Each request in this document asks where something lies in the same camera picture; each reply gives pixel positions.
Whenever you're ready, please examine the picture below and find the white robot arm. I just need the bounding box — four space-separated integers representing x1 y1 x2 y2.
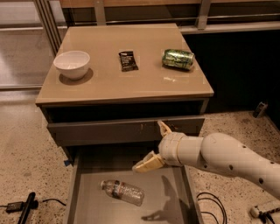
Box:
132 121 280 199

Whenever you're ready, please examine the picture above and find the clear plastic water bottle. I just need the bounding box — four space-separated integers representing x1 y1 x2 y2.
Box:
101 180 144 207

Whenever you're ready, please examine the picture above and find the green soda can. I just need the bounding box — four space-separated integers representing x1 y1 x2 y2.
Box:
162 49 195 70

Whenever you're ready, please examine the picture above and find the metal railing frame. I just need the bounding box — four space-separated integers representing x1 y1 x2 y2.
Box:
31 0 280 54

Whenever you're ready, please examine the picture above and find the small dark floor object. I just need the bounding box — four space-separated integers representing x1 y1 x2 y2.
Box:
253 101 268 118

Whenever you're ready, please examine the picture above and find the grey top drawer front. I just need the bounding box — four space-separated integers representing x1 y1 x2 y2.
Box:
47 116 205 146

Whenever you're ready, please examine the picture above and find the black snack bar wrapper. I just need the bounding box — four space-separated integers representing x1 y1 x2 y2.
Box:
119 51 138 72

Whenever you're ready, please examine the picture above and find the white power strip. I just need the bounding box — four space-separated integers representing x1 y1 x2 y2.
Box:
249 199 280 219

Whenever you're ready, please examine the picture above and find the blue tape piece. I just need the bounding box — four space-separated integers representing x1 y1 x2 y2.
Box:
64 160 72 166

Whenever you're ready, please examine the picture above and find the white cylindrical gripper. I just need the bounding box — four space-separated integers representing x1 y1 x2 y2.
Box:
132 121 186 173

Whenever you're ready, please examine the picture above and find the black coiled cable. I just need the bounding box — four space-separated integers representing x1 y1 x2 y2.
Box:
196 191 228 224

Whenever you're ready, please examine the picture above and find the black power adapter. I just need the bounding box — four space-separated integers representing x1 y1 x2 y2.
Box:
6 201 25 214

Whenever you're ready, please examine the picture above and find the white ceramic bowl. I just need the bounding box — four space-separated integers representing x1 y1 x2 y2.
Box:
53 51 90 80

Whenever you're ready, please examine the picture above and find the open grey middle drawer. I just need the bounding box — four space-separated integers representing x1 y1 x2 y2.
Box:
63 143 204 224

